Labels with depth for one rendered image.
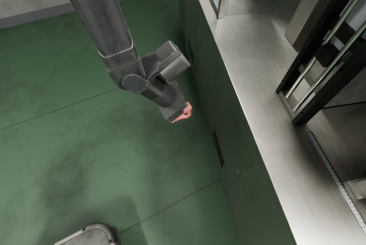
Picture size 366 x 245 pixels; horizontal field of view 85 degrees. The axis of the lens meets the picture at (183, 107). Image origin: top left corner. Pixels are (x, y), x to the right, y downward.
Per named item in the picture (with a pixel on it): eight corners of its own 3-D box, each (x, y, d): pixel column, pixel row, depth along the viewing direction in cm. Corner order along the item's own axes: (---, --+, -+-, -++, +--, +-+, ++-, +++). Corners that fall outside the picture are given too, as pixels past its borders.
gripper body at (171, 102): (171, 78, 54) (156, 65, 47) (189, 106, 48) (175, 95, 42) (153, 93, 55) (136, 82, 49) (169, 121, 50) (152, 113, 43)
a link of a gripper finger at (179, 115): (190, 96, 59) (175, 84, 51) (202, 115, 55) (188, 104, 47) (172, 110, 60) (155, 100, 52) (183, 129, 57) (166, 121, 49)
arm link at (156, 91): (124, 77, 42) (133, 95, 40) (148, 55, 41) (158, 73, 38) (144, 89, 48) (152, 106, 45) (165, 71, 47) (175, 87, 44)
